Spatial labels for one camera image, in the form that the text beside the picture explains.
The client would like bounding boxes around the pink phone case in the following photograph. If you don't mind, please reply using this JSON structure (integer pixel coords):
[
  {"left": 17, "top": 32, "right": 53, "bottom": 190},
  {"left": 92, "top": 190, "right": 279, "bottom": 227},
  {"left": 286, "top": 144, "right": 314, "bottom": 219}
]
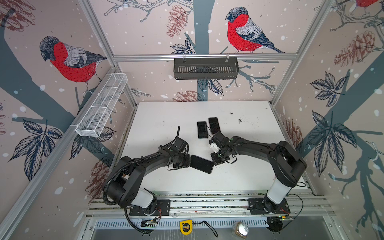
[{"left": 208, "top": 116, "right": 222, "bottom": 135}]

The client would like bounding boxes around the light blue phone case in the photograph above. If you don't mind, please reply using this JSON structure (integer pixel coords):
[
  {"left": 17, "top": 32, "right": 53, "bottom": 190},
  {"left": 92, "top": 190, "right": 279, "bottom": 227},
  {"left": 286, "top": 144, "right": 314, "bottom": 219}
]
[{"left": 197, "top": 121, "right": 209, "bottom": 139}]

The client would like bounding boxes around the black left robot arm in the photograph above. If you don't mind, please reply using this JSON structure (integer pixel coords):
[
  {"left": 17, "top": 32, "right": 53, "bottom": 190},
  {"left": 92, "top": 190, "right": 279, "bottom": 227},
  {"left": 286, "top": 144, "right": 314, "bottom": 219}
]
[{"left": 103, "top": 128, "right": 191, "bottom": 236}]

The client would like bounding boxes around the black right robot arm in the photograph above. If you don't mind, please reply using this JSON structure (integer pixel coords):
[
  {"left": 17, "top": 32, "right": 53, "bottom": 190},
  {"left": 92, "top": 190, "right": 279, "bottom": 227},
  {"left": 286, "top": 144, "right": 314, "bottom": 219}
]
[{"left": 209, "top": 132, "right": 307, "bottom": 214}]

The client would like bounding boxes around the yellow tape measure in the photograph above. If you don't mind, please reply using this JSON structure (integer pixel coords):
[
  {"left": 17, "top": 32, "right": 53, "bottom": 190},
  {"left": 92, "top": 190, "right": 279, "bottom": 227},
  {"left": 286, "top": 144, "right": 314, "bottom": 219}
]
[{"left": 180, "top": 220, "right": 194, "bottom": 236}]

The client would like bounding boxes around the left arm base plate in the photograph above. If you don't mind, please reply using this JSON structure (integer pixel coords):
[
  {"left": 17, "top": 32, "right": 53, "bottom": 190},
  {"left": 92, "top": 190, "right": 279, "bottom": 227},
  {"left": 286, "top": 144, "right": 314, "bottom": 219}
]
[{"left": 129, "top": 200, "right": 171, "bottom": 217}]

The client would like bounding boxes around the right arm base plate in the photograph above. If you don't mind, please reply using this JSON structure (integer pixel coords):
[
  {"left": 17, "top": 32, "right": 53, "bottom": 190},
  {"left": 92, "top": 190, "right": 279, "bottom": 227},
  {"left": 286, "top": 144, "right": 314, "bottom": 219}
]
[{"left": 247, "top": 198, "right": 291, "bottom": 215}]

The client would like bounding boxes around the black wire wall basket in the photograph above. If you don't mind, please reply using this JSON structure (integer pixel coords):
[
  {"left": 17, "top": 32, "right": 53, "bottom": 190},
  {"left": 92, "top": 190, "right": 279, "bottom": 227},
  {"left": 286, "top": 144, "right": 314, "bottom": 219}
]
[{"left": 174, "top": 58, "right": 239, "bottom": 80}]

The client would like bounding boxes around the white mesh wall shelf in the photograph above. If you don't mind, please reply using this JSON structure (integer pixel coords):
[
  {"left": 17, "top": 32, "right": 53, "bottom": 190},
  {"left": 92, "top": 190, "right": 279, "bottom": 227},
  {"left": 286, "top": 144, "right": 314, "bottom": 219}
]
[{"left": 76, "top": 73, "right": 128, "bottom": 138}]

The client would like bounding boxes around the horizontal aluminium rail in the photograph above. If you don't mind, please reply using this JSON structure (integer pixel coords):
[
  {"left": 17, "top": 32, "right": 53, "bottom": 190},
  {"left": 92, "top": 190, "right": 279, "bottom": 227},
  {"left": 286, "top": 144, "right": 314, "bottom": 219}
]
[{"left": 113, "top": 53, "right": 298, "bottom": 63}]

